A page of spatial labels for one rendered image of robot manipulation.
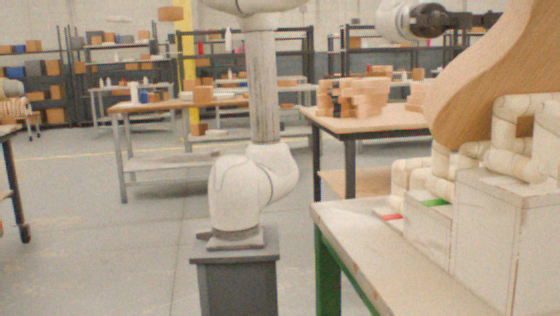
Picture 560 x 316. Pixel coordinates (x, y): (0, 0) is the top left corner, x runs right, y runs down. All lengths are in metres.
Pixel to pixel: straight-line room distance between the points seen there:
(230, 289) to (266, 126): 0.54
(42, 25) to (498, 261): 11.97
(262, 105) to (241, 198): 0.33
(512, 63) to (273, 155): 1.02
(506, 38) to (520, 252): 0.26
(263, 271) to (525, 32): 1.05
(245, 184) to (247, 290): 0.33
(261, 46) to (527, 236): 1.10
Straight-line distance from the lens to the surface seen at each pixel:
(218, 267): 1.42
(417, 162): 0.99
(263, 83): 1.51
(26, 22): 12.41
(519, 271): 0.64
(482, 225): 0.67
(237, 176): 1.38
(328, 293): 1.13
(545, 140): 0.62
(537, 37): 0.62
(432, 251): 0.80
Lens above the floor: 1.27
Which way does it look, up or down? 13 degrees down
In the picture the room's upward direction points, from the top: 2 degrees counter-clockwise
